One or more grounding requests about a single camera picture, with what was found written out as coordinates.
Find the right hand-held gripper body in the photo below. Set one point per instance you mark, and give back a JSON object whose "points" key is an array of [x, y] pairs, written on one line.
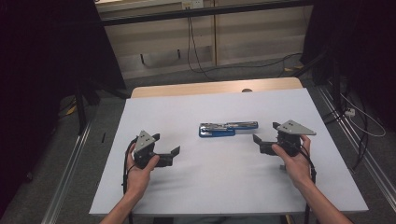
{"points": [[292, 127]]}

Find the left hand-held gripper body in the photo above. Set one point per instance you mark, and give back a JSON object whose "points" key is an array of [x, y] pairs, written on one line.
{"points": [[144, 141]]}

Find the blue stapler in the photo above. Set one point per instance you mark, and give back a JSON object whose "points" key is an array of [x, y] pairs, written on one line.
{"points": [[218, 133]]}

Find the person's left hand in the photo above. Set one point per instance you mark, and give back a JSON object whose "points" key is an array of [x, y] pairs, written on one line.
{"points": [[138, 179]]}

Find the person's right hand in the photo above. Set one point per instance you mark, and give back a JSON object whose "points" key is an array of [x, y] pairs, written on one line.
{"points": [[295, 169]]}

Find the small black floor object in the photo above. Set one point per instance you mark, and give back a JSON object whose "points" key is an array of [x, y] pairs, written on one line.
{"points": [[103, 137]]}

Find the white table cover sheet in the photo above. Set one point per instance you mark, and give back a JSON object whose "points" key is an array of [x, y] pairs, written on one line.
{"points": [[218, 180]]}

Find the light wooden table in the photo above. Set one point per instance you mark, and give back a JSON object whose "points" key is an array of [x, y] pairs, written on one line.
{"points": [[186, 88]]}

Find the yellow floor tape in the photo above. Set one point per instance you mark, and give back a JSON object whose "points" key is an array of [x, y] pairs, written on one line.
{"points": [[295, 68], [71, 109]]}

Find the white power adapter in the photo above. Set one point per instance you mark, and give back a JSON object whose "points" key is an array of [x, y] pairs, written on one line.
{"points": [[350, 112]]}

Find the black metal stand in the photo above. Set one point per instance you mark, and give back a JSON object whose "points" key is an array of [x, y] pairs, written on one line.
{"points": [[81, 115], [335, 84]]}

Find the black curtain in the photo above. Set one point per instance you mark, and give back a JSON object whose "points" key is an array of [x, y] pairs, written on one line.
{"points": [[367, 46]]}

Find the black horizontal bar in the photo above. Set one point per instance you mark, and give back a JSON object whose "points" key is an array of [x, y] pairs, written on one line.
{"points": [[155, 17]]}

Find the small black wall bracket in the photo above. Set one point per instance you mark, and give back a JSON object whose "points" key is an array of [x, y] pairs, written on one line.
{"points": [[179, 53], [142, 59]]}

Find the aluminium floor rail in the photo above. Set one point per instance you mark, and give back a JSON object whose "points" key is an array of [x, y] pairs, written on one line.
{"points": [[373, 168], [65, 180]]}

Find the vertical wall trim strip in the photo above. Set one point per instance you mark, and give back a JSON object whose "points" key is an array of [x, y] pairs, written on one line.
{"points": [[214, 37]]}

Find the white wall socket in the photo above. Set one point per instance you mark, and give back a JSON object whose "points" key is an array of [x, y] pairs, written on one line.
{"points": [[193, 3]]}

